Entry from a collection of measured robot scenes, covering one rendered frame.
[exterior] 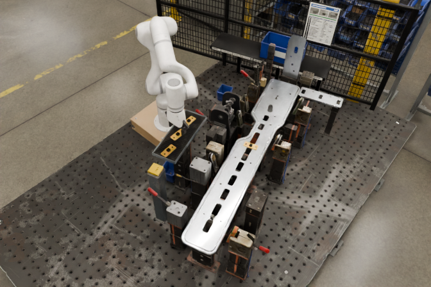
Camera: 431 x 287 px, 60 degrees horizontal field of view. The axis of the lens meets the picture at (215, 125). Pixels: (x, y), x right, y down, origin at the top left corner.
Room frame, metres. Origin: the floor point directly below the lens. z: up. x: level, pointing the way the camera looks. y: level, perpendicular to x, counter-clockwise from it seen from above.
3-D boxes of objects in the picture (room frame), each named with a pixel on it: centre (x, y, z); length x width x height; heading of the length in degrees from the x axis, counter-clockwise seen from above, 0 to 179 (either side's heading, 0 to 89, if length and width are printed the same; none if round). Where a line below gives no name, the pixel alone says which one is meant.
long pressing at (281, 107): (1.43, -0.21, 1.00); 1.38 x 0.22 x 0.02; 156
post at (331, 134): (1.86, -0.81, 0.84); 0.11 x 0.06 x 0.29; 66
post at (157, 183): (1.14, 0.29, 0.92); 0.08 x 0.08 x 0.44; 66
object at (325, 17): (2.34, -0.71, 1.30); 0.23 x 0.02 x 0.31; 66
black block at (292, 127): (1.63, -0.48, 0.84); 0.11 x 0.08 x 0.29; 66
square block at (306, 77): (2.07, -0.63, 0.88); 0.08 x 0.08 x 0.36; 66
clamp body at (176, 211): (0.98, 0.18, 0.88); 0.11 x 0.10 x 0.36; 66
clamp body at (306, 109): (1.74, -0.57, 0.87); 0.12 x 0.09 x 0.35; 66
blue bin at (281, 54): (2.32, -0.48, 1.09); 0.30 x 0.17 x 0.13; 65
